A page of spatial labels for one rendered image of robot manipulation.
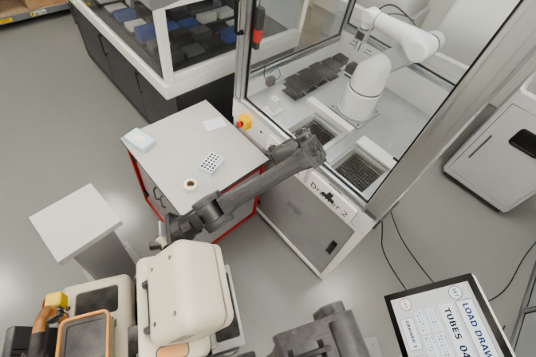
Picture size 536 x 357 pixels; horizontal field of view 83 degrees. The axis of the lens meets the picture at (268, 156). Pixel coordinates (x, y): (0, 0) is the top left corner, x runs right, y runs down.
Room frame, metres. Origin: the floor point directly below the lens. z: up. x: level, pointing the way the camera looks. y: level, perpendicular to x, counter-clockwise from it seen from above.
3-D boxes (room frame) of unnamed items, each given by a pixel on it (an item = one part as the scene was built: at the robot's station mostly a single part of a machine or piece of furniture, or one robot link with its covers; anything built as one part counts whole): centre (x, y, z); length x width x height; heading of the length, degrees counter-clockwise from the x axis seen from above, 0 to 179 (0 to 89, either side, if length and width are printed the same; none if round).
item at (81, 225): (0.52, 0.80, 0.38); 0.30 x 0.30 x 0.76; 56
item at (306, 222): (1.39, -0.43, 0.40); 1.03 x 0.95 x 0.80; 52
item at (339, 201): (0.84, -0.34, 0.87); 0.29 x 0.02 x 0.11; 52
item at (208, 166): (0.96, 0.29, 0.78); 0.12 x 0.08 x 0.04; 162
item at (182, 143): (1.06, 0.41, 0.38); 0.62 x 0.58 x 0.76; 52
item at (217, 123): (1.26, 0.36, 0.77); 0.13 x 0.09 x 0.02; 127
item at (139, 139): (1.02, 0.71, 0.78); 0.15 x 0.10 x 0.04; 66
